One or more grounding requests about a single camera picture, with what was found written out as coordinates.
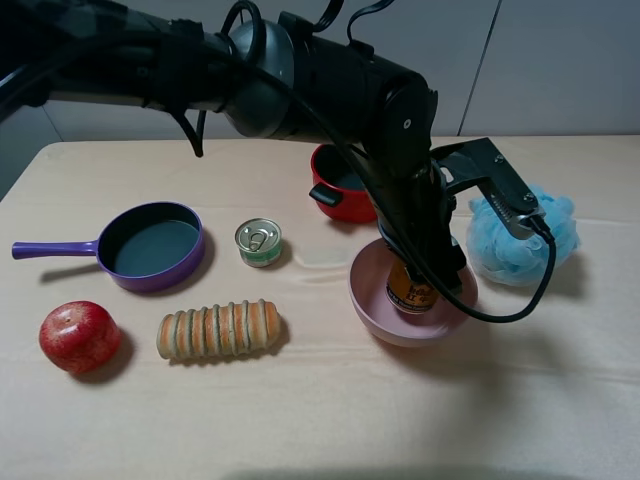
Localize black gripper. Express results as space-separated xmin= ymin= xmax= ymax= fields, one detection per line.
xmin=367 ymin=160 xmax=465 ymax=294

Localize orange beverage can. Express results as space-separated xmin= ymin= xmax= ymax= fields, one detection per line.
xmin=386 ymin=257 xmax=440 ymax=314

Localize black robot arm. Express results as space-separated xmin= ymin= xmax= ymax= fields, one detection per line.
xmin=1 ymin=1 xmax=463 ymax=297

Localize pink plastic bowl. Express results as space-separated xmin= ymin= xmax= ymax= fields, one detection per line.
xmin=348 ymin=239 xmax=467 ymax=348

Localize red cooking pot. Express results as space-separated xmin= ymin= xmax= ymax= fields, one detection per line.
xmin=309 ymin=144 xmax=377 ymax=224

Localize blue bath loofah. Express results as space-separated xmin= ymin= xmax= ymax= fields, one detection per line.
xmin=466 ymin=184 xmax=580 ymax=287

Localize small green tin can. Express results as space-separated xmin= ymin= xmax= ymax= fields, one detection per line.
xmin=235 ymin=218 xmax=282 ymax=268

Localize striped bread loaf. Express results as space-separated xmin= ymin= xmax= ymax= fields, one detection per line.
xmin=156 ymin=299 xmax=282 ymax=361

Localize purple frying pan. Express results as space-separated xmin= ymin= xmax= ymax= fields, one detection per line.
xmin=11 ymin=201 xmax=206 ymax=293

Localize red apple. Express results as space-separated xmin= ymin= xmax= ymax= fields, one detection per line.
xmin=38 ymin=301 xmax=121 ymax=375

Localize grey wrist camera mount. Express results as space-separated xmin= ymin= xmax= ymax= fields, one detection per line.
xmin=431 ymin=137 xmax=552 ymax=241

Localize black camera cable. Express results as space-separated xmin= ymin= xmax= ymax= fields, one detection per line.
xmin=349 ymin=219 xmax=558 ymax=324

